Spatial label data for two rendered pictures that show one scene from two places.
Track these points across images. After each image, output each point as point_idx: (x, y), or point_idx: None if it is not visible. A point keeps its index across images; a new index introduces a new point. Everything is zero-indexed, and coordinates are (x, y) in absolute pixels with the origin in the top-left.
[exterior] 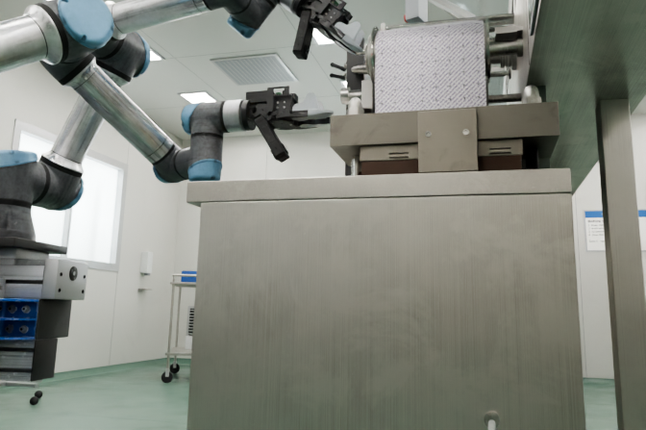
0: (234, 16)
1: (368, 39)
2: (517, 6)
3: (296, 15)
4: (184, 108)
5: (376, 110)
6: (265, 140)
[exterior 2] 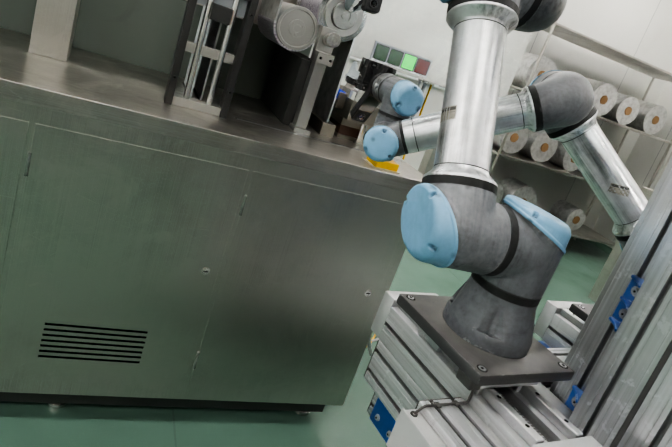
0: None
1: (362, 12)
2: None
3: None
4: (423, 96)
5: (344, 70)
6: (373, 110)
